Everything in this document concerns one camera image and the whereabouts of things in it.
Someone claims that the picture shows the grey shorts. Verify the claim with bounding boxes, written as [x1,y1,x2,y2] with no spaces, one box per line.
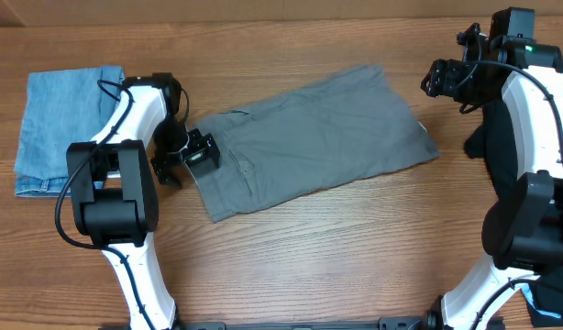
[190,65,440,223]

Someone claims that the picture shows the folded blue denim jeans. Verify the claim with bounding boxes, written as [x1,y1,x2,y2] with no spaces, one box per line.
[14,65,125,198]

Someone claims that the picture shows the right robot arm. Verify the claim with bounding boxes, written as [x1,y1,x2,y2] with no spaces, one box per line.
[415,7,563,329]

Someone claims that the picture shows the black garment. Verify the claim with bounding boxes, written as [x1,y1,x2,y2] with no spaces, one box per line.
[464,100,563,327]

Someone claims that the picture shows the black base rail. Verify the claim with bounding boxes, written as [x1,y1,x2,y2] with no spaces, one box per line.
[175,316,422,330]

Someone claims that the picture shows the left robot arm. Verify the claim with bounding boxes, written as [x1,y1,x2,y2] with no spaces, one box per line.
[58,72,220,329]

